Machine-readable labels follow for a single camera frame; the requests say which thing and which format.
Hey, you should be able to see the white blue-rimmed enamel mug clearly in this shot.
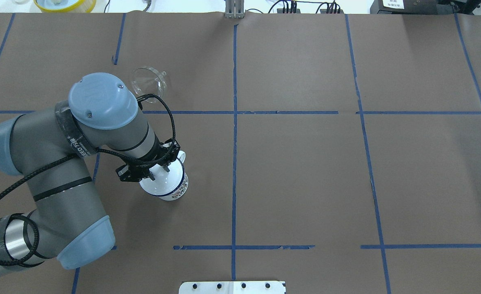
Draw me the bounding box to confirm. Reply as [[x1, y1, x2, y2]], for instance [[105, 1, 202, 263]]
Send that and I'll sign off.
[[139, 151, 189, 201]]

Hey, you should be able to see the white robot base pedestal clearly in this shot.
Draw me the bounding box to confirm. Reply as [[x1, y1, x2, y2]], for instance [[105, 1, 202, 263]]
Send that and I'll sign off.
[[178, 281, 287, 294]]

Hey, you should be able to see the black equipment box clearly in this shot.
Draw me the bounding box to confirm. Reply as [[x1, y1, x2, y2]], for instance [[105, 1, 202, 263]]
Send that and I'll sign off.
[[370, 0, 481, 15]]

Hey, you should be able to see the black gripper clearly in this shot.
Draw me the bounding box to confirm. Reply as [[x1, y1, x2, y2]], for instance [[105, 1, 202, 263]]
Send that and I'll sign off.
[[116, 139, 180, 183]]

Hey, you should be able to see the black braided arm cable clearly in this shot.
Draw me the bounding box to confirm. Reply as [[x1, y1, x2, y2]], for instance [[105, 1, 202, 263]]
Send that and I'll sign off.
[[0, 94, 176, 268]]

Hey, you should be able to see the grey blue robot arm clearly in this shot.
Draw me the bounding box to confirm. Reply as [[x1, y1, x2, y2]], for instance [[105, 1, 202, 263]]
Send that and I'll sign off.
[[0, 72, 188, 277]]

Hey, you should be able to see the grey metal bracket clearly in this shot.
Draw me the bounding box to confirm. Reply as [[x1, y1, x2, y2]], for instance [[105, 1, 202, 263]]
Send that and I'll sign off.
[[224, 0, 245, 19]]

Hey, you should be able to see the yellow round container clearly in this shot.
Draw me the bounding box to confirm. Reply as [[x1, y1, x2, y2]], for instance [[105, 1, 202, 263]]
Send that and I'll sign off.
[[33, 0, 97, 13]]

